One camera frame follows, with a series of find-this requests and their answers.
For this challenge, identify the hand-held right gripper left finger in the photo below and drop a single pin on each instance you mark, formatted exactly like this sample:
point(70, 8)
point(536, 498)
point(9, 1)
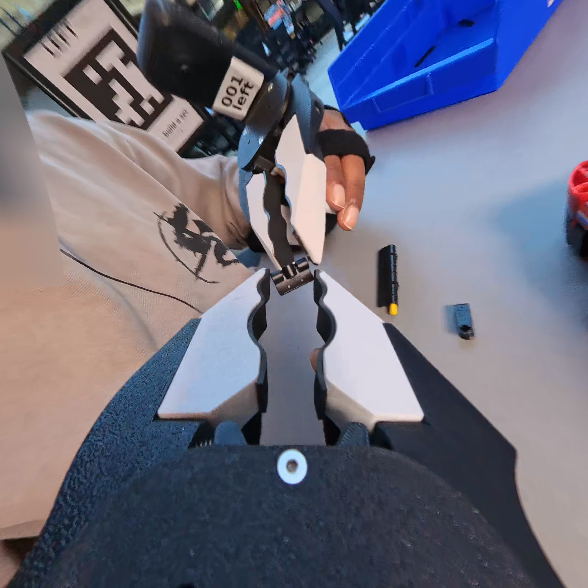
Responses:
point(216, 367)

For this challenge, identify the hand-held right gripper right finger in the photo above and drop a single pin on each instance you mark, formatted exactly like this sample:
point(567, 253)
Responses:
point(367, 372)

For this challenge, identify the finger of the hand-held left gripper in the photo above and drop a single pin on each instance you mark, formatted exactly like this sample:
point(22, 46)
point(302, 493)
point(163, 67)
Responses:
point(258, 216)
point(305, 193)

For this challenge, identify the long black lego axle assembly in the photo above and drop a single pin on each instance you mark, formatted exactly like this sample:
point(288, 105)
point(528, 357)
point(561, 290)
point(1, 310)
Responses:
point(387, 275)

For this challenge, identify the person's left forearm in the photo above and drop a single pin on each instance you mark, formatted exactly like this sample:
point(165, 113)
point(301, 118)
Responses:
point(138, 160)

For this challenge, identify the black lego axle connector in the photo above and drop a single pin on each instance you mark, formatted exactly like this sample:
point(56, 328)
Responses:
point(460, 319)

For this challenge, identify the red white lego race car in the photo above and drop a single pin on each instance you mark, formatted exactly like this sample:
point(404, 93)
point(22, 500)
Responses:
point(578, 206)

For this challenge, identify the person's left hand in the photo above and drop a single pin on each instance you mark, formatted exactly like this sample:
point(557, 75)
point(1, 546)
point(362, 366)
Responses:
point(347, 193)

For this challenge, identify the black white marker board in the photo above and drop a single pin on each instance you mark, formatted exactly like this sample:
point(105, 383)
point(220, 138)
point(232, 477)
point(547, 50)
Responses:
point(105, 69)

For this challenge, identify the person's beige sweatshirt torso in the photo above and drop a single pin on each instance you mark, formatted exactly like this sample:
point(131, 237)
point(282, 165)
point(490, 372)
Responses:
point(69, 367)

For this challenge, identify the blue plastic bin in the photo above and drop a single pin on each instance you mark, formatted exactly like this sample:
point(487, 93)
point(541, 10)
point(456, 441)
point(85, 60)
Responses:
point(413, 78)

